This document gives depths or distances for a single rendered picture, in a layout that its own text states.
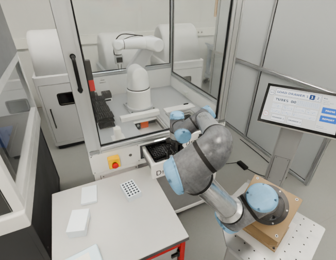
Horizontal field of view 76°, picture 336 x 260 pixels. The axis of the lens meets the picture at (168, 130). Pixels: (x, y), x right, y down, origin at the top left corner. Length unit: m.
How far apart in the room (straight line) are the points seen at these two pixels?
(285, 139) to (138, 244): 1.37
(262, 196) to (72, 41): 1.06
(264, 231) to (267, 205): 0.25
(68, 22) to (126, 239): 1.03
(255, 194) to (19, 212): 1.07
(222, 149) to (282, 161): 1.47
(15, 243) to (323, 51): 2.70
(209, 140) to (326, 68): 1.94
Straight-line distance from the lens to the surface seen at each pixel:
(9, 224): 1.32
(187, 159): 0.64
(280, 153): 2.04
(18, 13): 4.34
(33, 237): 1.53
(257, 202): 0.97
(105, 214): 1.30
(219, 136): 0.65
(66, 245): 1.26
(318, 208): 2.69
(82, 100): 1.21
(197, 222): 2.17
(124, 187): 1.37
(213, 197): 0.79
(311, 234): 1.39
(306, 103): 1.84
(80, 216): 1.27
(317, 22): 2.53
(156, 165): 1.29
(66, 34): 1.13
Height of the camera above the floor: 1.77
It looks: 32 degrees down
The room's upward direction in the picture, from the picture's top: straight up
